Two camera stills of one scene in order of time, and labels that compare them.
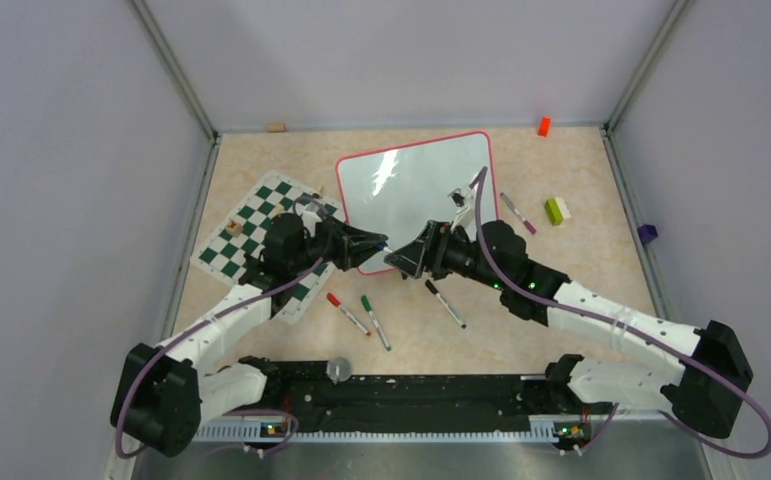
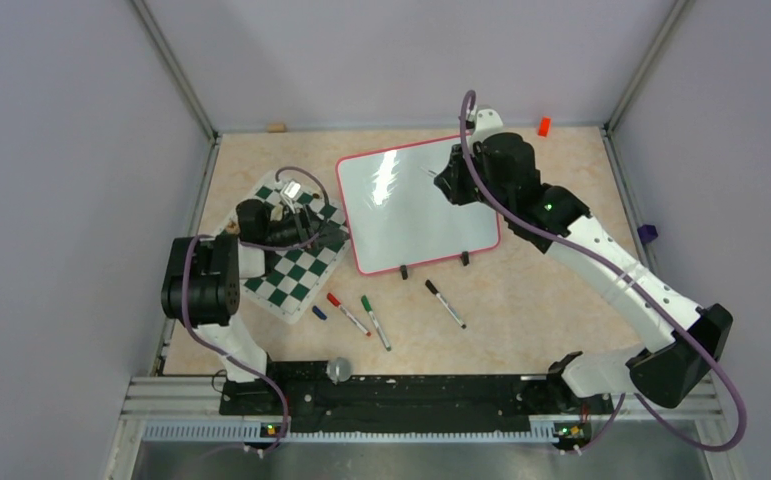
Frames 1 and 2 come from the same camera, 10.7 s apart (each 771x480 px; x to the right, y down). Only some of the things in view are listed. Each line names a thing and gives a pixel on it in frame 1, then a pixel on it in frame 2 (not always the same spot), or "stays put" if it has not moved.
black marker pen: (450, 309) stays put
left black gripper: (343, 234) → (308, 226)
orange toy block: (544, 127) stays put
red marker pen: (336, 302) stays put
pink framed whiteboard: (392, 191) stays put
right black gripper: (413, 257) → (451, 179)
